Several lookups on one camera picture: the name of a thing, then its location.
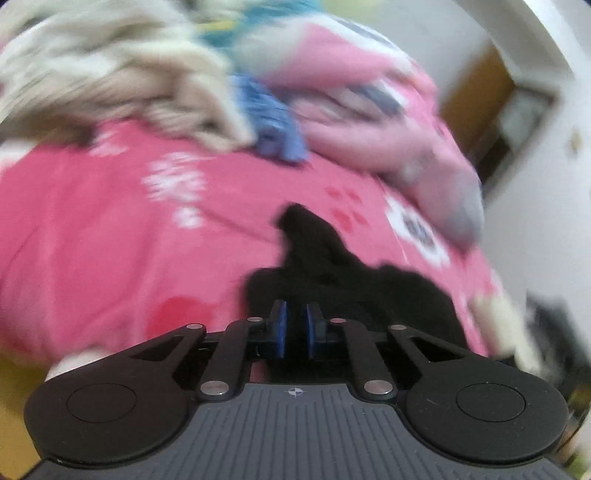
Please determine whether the black garment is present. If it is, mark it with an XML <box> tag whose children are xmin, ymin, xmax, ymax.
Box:
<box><xmin>242</xmin><ymin>203</ymin><xmax>472</xmax><ymax>363</ymax></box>

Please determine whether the beige checked blanket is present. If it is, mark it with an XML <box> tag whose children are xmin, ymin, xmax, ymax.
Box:
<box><xmin>0</xmin><ymin>0</ymin><xmax>254</xmax><ymax>153</ymax></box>

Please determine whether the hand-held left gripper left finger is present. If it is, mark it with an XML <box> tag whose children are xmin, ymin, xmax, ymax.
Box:
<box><xmin>113</xmin><ymin>300</ymin><xmax>288</xmax><ymax>401</ymax></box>

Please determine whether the pink floral bed blanket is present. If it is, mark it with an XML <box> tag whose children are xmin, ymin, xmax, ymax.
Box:
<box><xmin>0</xmin><ymin>117</ymin><xmax>509</xmax><ymax>374</ymax></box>

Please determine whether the blue cloth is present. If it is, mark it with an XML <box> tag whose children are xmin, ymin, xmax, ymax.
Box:
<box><xmin>231</xmin><ymin>74</ymin><xmax>309</xmax><ymax>163</ymax></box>

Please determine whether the pink patterned quilt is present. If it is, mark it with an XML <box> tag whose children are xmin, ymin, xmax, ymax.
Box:
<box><xmin>235</xmin><ymin>14</ymin><xmax>485</xmax><ymax>243</ymax></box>

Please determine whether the wooden framed mirror cabinet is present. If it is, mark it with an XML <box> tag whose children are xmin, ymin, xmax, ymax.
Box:
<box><xmin>438</xmin><ymin>44</ymin><xmax>561</xmax><ymax>185</ymax></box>

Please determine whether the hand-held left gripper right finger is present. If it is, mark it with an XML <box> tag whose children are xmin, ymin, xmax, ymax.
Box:
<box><xmin>305</xmin><ymin>302</ymin><xmax>467</xmax><ymax>401</ymax></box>

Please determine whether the cream fluffy cloth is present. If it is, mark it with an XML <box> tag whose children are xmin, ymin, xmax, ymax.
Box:
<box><xmin>471</xmin><ymin>291</ymin><xmax>548</xmax><ymax>374</ymax></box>

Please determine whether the teal printed quilt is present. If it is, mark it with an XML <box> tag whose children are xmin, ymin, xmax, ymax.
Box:
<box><xmin>198</xmin><ymin>0</ymin><xmax>324</xmax><ymax>51</ymax></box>

